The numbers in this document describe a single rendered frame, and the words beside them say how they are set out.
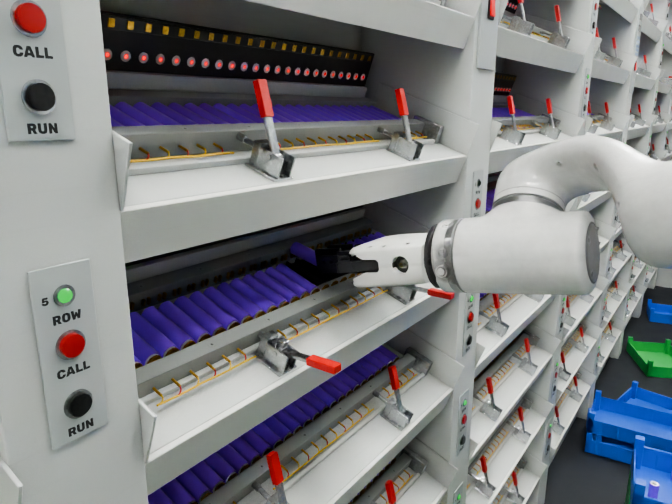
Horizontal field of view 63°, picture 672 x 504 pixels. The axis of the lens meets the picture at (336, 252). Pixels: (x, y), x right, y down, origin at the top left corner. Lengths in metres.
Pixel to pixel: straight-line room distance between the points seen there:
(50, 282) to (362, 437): 0.55
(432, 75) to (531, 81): 0.70
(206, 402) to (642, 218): 0.40
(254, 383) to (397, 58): 0.59
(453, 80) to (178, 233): 0.57
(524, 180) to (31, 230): 0.46
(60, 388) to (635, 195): 0.45
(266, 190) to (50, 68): 0.21
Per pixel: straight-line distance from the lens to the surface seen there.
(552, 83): 1.58
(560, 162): 0.60
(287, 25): 0.84
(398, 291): 0.79
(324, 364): 0.55
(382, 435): 0.85
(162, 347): 0.56
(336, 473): 0.77
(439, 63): 0.92
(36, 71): 0.38
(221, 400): 0.54
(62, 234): 0.39
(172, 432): 0.51
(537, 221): 0.58
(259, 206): 0.51
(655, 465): 1.57
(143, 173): 0.48
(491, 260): 0.58
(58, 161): 0.39
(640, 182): 0.51
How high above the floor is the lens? 1.22
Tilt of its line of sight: 14 degrees down
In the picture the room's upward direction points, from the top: straight up
